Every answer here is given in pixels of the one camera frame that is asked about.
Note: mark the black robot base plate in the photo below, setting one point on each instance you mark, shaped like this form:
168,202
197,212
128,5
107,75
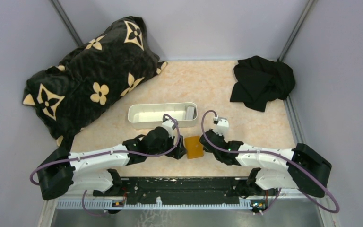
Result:
184,191

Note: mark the black floral patterned pillow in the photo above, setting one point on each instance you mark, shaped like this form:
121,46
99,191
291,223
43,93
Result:
91,78

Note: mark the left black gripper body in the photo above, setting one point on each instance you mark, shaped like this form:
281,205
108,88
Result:
177,148

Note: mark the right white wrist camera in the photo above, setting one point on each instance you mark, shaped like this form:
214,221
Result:
222,126

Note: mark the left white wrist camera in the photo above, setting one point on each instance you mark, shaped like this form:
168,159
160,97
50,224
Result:
169,126

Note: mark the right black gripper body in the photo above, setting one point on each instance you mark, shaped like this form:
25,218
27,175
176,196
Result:
208,141

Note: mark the white oblong plastic tray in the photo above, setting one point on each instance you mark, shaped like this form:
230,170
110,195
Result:
149,116

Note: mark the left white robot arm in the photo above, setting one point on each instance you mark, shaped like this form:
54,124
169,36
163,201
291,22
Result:
63,172

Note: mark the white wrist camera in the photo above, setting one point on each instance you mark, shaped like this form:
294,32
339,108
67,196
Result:
169,126
222,126

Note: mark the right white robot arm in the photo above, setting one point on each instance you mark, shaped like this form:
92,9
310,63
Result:
299,168

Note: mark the crumpled black cloth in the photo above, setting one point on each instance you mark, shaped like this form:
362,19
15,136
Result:
259,81

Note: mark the aluminium frame rail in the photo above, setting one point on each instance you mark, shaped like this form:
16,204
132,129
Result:
86,199

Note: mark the mustard leather card holder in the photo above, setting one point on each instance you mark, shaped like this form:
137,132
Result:
194,148

